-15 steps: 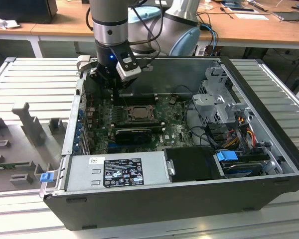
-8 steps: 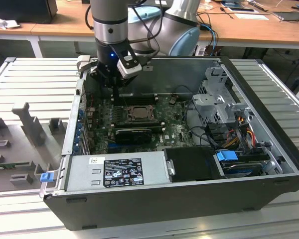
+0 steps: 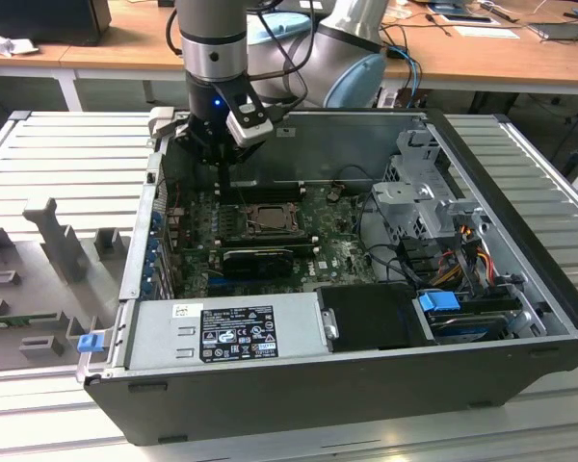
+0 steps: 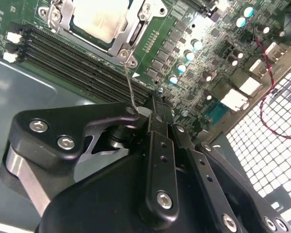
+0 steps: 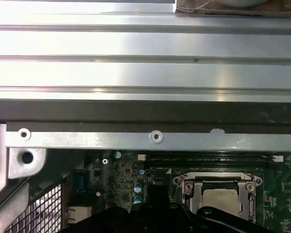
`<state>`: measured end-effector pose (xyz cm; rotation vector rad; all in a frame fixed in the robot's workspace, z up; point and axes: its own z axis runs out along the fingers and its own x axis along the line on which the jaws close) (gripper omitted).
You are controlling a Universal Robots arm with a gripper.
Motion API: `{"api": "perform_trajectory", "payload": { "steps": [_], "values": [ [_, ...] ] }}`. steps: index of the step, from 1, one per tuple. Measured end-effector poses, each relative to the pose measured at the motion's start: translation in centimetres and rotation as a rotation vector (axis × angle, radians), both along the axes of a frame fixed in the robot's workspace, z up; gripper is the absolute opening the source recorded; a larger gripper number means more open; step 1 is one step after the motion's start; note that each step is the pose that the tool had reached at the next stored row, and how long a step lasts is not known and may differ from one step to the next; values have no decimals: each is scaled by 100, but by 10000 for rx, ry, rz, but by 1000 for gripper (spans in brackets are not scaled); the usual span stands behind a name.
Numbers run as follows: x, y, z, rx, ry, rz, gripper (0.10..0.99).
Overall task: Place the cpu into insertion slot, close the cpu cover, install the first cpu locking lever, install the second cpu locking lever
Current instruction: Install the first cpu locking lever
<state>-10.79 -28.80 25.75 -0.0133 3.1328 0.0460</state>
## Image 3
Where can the round coin cell battery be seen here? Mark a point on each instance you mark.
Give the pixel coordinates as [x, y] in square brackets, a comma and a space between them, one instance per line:
[333, 194]

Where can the green motherboard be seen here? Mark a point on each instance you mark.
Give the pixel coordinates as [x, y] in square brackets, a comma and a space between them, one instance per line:
[337, 260]

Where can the black open PC case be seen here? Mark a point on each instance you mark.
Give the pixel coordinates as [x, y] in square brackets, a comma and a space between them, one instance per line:
[318, 404]

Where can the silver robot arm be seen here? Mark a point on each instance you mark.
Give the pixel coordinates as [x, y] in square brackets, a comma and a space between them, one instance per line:
[212, 38]

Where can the small CPU plate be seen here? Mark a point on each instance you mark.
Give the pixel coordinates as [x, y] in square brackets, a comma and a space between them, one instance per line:
[271, 217]

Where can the wooden desk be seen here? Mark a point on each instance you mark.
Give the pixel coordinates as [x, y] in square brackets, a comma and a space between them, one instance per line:
[125, 43]

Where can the green RAM stick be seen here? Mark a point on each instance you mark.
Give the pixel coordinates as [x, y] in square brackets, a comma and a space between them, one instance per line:
[19, 318]

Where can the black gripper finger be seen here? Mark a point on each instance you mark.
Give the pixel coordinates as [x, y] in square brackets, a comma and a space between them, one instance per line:
[192, 144]
[228, 183]

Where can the black graphics card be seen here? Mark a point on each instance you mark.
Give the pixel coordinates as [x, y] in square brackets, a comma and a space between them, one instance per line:
[255, 264]

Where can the black RAM slot bank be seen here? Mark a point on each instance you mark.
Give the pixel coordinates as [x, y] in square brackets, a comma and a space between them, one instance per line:
[265, 239]
[274, 192]

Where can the grey parts rack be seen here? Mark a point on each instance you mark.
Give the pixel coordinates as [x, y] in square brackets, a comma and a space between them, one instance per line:
[43, 269]

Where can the silver metal drive cage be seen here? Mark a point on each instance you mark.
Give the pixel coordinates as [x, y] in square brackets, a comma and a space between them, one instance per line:
[414, 197]

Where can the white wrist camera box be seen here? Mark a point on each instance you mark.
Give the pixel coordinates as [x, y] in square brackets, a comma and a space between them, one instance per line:
[250, 130]

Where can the black box on desk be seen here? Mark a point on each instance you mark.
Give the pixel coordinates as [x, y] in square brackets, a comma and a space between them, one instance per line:
[43, 21]

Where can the white paper sheet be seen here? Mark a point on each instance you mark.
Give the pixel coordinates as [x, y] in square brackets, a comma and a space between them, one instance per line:
[486, 32]

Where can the grey power supply unit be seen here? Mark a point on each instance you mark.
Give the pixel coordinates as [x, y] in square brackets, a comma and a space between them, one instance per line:
[159, 332]

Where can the crumpled white paper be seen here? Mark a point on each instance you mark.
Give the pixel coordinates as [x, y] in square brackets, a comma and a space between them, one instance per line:
[9, 44]

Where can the blue case latch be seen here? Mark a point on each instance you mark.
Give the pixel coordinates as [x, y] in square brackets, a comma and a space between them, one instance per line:
[89, 344]

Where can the hard disk in blue carrier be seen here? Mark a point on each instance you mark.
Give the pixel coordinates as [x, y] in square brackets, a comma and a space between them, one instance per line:
[436, 303]

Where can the dark notebook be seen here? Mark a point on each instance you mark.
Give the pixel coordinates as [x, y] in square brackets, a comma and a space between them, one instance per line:
[559, 31]

